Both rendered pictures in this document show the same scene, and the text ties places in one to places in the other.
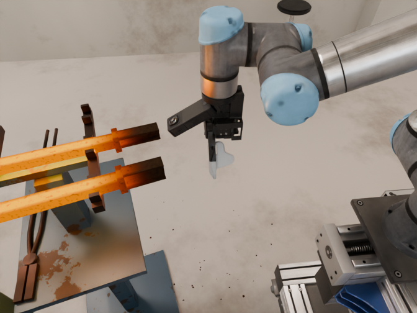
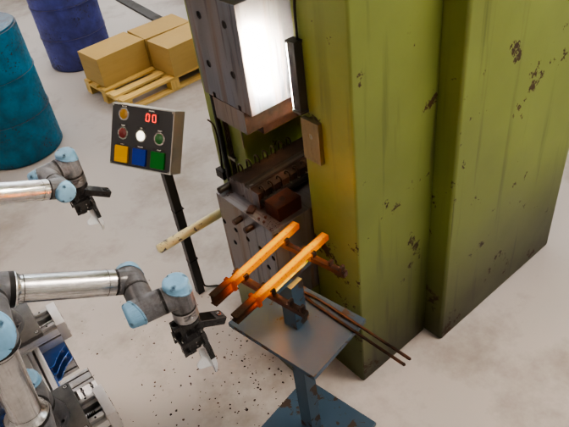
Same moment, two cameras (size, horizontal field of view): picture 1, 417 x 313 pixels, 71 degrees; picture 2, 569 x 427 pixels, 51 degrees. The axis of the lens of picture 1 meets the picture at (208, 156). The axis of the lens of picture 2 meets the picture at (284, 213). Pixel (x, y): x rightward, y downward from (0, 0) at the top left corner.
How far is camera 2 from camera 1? 1.94 m
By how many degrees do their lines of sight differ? 90
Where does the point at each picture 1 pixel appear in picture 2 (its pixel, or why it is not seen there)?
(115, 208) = (278, 340)
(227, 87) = not seen: hidden behind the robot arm
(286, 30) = (136, 296)
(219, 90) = not seen: hidden behind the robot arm
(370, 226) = (79, 410)
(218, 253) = not seen: outside the picture
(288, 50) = (131, 280)
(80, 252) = (275, 308)
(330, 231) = (109, 407)
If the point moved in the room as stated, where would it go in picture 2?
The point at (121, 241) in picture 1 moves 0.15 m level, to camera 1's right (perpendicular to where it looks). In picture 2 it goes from (256, 326) to (218, 346)
